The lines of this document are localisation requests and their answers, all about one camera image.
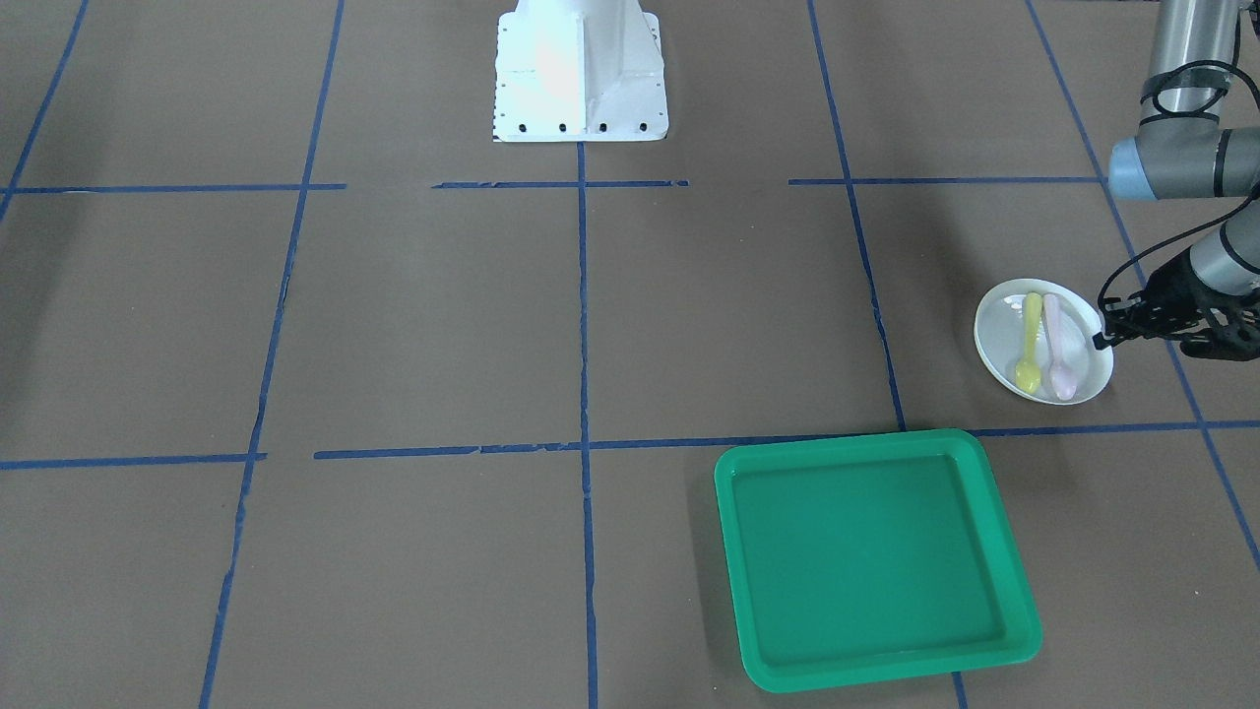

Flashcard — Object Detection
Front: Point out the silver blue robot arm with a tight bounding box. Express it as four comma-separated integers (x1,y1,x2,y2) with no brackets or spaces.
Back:
1092,1,1259,360

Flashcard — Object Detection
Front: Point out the yellow plastic spoon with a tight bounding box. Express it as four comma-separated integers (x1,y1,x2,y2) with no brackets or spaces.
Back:
1014,291,1043,395

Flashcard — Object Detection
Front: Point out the white camera pillar mount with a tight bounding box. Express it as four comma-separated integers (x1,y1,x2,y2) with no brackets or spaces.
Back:
491,1,670,144

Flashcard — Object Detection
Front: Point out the green plastic tray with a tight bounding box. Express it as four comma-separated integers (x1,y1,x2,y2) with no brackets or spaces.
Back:
713,429,1043,694

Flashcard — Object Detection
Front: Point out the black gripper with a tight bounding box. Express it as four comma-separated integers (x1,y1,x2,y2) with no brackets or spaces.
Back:
1092,248,1217,351

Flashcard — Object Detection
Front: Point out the pink plastic spoon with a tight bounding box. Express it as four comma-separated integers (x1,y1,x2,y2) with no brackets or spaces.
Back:
1042,292,1077,400

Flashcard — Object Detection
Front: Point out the white round plate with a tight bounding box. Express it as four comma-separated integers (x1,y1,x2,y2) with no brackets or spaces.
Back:
973,278,1114,407

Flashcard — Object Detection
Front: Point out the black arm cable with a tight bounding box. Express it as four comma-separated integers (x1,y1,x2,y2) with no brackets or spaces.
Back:
1096,59,1239,306

